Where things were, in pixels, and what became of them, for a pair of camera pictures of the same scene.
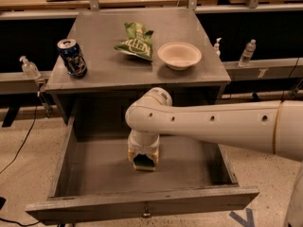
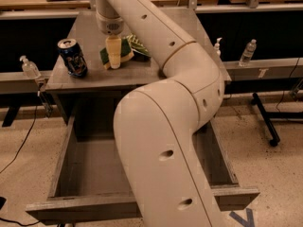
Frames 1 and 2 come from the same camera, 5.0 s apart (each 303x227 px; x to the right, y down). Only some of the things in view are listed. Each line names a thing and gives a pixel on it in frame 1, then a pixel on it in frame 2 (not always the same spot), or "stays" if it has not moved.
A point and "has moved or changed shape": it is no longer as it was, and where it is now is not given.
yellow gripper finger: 131,154 -> 114,47
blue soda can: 73,58 stays
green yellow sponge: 142,162 has moved or changed shape
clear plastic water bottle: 247,53 stays
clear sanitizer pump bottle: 28,69 stays
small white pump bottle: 216,47 stays
